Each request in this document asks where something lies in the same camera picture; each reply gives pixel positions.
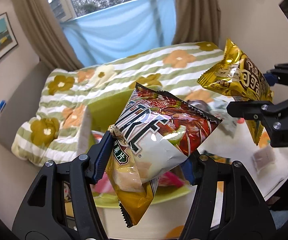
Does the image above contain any grey patterned snack bag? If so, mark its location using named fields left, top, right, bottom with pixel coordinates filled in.
left=209, top=98, right=238, bottom=138

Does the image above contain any gold cocoa snack bag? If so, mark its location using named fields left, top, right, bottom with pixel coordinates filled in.
left=197, top=38, right=275, bottom=146

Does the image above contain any translucent white pastry pack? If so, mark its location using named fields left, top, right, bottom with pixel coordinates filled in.
left=252, top=145, right=276, bottom=174

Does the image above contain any dark brown snack bag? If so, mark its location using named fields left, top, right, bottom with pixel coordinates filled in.
left=187, top=100, right=211, bottom=113

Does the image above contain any red yellow chips bag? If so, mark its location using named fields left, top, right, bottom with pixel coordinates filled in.
left=105, top=82, right=223, bottom=228

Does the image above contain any pink Lavo snack bag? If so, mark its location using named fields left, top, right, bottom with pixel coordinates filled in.
left=91, top=171, right=185, bottom=194

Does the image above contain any floral striped quilt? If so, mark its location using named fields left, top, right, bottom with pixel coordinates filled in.
left=11, top=42, right=223, bottom=166

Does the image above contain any green cardboard box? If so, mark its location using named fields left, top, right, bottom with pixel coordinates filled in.
left=77, top=89, right=192, bottom=209

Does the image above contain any right brown curtain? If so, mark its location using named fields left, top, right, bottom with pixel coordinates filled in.
left=172, top=0, right=221, bottom=45

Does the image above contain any brown curtain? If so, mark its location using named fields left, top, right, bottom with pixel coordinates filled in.
left=11, top=0, right=84, bottom=71
left=172, top=0, right=221, bottom=45

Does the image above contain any grey headboard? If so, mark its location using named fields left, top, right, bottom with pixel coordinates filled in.
left=0, top=61, right=51, bottom=151

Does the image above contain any left brown curtain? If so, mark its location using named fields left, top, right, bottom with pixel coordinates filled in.
left=11, top=0, right=84, bottom=71

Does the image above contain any blue window cloth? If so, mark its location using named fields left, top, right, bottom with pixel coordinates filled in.
left=60, top=0, right=176, bottom=67

